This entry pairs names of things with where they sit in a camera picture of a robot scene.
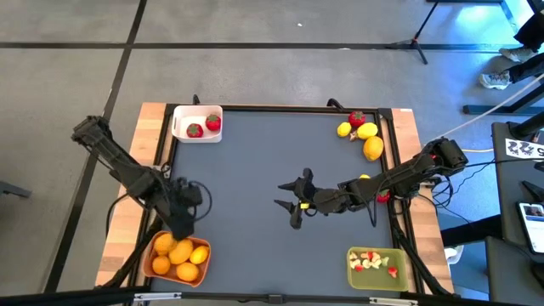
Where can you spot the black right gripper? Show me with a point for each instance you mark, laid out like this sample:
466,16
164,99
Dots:
325,202

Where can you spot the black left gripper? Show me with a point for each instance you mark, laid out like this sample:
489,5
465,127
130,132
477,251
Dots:
183,197

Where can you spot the pale toy mushroom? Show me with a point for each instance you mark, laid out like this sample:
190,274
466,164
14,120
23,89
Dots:
353,255

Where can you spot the beige toy mushroom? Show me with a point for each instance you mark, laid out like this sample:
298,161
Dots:
364,256
353,136

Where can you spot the red-capped toy mushroom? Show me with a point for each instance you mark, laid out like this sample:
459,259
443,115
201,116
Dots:
392,271
359,268
370,254

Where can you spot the small red and tan toy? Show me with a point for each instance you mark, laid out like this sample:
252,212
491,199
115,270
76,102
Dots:
376,257

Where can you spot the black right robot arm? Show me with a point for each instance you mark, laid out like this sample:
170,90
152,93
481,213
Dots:
404,172

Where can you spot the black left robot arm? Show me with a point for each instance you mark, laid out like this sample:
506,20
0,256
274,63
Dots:
127,172

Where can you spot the orange plastic basket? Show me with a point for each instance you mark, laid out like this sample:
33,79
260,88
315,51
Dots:
173,279

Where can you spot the small yellow toy lemon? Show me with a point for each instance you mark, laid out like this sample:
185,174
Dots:
344,129

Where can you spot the black clamp hook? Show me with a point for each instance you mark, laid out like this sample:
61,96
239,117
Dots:
335,103
195,100

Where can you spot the white plastic basket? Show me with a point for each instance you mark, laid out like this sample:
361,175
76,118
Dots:
183,119

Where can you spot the green plastic basket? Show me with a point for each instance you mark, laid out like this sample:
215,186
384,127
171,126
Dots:
382,280

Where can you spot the black horizontal beam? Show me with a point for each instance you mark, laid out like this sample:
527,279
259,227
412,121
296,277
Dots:
64,298

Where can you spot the white plastic object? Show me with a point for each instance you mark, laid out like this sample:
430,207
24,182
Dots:
452,253

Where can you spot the grey furniture foot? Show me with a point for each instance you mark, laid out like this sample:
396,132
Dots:
13,190

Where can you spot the black tripod stand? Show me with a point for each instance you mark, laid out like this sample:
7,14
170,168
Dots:
414,41

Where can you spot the black desk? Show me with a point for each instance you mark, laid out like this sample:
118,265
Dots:
516,183

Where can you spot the black desk foot bar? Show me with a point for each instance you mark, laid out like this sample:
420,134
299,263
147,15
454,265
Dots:
501,109

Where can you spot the person's shoe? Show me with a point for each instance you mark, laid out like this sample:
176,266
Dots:
495,80
517,54

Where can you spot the white printed sheet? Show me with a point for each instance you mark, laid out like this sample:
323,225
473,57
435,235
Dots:
525,149

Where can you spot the smartphone with lit screen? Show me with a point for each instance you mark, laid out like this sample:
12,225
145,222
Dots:
533,227

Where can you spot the black pole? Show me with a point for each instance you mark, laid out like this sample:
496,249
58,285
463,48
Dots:
529,126

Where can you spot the person's leg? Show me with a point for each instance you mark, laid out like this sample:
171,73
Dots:
527,68
531,32

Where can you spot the silver metal bracket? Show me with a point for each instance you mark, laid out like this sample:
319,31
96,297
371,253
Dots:
393,301
157,296

